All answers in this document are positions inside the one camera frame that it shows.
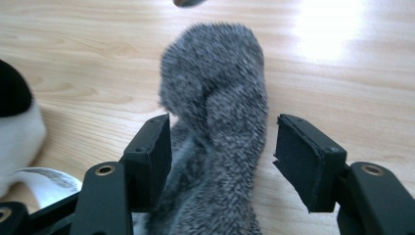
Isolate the panda plush toy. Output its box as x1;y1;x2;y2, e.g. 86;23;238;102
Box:
0;58;83;211

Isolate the dark round table grommet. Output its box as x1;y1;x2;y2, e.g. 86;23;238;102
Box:
172;0;208;9

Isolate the grey fuzzy cloth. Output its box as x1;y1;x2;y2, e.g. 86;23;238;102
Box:
131;22;270;235

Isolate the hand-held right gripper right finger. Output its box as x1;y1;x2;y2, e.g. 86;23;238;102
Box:
272;113;348;214

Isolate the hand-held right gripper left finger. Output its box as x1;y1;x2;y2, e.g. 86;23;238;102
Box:
119;113;173;213

